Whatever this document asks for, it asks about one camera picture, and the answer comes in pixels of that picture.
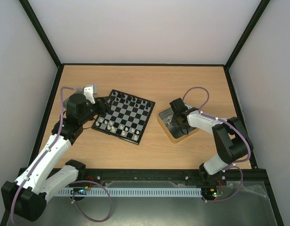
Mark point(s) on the black chess pieces row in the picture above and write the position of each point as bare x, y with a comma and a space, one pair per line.
129, 102

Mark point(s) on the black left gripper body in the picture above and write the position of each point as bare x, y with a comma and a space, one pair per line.
99, 111

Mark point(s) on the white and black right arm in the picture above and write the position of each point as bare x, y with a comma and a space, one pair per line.
231, 139

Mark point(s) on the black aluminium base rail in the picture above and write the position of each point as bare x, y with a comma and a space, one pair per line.
187, 176

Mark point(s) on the circuit board with led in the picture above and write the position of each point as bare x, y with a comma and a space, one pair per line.
81, 190
212, 193

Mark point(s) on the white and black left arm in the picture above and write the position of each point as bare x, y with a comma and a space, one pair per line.
29, 194

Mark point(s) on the right circuit board with LED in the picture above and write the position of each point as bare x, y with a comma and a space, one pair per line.
212, 193

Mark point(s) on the left circuit board with LED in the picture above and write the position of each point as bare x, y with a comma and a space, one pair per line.
81, 190

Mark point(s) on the black and silver chessboard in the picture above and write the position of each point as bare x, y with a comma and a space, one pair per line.
137, 120

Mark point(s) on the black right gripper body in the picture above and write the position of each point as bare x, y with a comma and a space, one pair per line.
180, 121

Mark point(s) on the gold rimmed metal tin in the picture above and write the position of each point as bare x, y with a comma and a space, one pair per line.
173, 133

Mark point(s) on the black cage frame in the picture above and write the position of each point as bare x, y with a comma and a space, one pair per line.
60, 66

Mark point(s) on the light blue slotted cable duct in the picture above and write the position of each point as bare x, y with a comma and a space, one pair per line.
135, 192

